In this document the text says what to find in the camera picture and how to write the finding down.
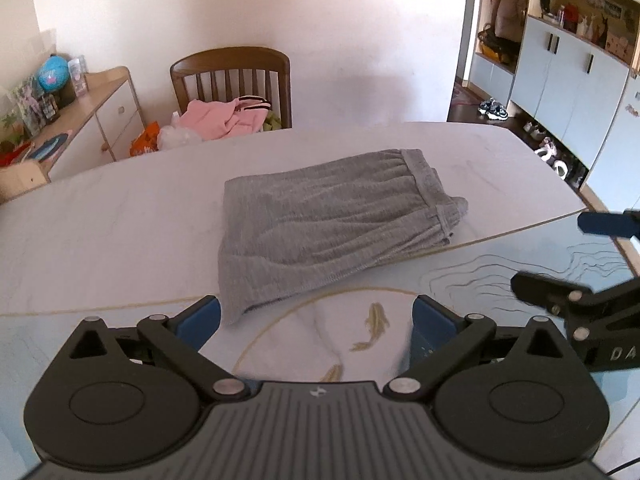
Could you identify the pink garment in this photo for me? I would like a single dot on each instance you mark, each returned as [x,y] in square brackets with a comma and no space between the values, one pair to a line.
[210,120]

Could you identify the wooden sideboard with white drawers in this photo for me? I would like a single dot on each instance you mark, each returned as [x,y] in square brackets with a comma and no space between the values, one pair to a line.
[117,110]

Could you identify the orange snack bag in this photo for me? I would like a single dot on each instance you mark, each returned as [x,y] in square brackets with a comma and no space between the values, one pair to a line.
[144,144]

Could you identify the pair of grey shoes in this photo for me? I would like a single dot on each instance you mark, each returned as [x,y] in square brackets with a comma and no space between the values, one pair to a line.
[535,131]

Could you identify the white plastic bag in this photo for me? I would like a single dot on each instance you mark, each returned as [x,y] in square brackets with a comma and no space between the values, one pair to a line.
[175,137]

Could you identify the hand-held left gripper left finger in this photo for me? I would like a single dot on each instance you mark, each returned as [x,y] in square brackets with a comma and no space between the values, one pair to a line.
[202,320]

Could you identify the brown yellow bag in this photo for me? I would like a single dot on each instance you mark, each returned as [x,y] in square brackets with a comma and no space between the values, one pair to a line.
[495,42]

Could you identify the round blue pad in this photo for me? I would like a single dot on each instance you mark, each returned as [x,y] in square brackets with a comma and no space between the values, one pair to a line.
[50,145]

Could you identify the pair of black white sneakers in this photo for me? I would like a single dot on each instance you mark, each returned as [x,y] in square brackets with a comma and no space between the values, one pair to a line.
[493,110]

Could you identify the low white cabinet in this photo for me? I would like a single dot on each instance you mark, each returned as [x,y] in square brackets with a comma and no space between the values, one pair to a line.
[492,77]

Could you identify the pink rug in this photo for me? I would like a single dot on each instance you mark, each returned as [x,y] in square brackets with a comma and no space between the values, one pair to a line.
[459,96]

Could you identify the green item on chair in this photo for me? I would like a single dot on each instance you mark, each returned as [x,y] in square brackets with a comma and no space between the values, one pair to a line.
[272,122]

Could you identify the wooden chair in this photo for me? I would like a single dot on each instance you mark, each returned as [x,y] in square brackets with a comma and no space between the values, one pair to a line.
[230,60]

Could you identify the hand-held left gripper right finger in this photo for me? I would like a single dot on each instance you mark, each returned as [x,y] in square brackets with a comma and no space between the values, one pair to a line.
[430,325]

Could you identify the light wooden box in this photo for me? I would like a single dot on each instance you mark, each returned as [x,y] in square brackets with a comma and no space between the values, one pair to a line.
[22,180]

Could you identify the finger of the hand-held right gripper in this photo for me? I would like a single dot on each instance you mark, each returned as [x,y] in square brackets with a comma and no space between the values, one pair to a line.
[540,287]
[600,222]

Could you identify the hanging coat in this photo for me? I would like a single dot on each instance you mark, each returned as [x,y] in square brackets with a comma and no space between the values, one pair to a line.
[511,5]

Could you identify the grey pants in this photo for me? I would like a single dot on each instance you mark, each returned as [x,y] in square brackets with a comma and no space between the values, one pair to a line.
[325,215]

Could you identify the acrylic picture stand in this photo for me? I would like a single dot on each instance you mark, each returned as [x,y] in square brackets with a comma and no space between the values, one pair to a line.
[27,107]

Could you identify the blue globe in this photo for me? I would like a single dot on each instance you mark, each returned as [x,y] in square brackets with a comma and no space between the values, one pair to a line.
[52,74]

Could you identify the clear plastic box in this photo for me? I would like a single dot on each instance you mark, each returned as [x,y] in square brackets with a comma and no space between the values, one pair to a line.
[78,76]

